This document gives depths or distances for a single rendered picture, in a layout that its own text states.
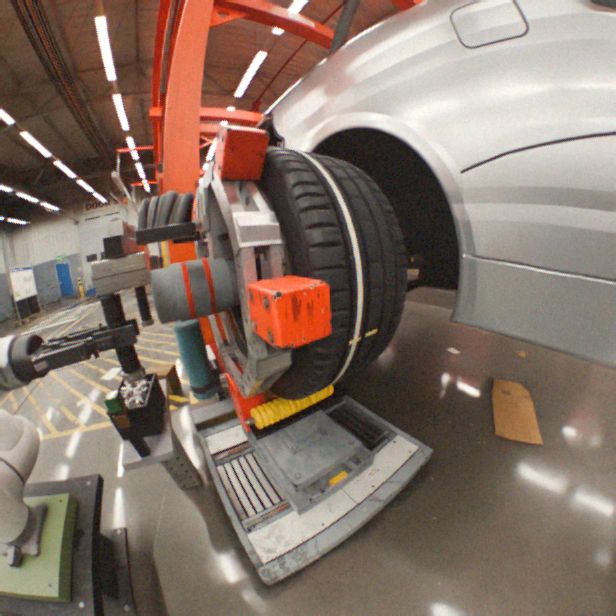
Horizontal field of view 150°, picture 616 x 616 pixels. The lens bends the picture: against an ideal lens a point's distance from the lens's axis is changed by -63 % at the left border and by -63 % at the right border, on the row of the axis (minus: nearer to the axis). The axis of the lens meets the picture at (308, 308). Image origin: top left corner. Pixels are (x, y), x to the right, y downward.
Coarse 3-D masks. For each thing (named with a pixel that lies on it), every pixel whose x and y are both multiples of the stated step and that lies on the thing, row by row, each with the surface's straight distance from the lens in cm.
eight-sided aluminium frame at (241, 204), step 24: (216, 192) 43; (240, 192) 44; (240, 216) 32; (264, 216) 33; (240, 240) 30; (264, 240) 31; (240, 264) 31; (264, 264) 34; (240, 288) 33; (216, 336) 75; (240, 360) 68; (264, 360) 35; (288, 360) 37; (240, 384) 55; (264, 384) 52
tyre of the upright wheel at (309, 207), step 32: (288, 160) 40; (320, 160) 46; (288, 192) 35; (320, 192) 35; (352, 192) 41; (288, 224) 35; (320, 224) 32; (352, 224) 36; (384, 224) 42; (320, 256) 30; (352, 256) 34; (384, 256) 40; (352, 288) 34; (384, 288) 40; (352, 320) 35; (384, 320) 43; (320, 352) 35; (288, 384) 49; (320, 384) 42
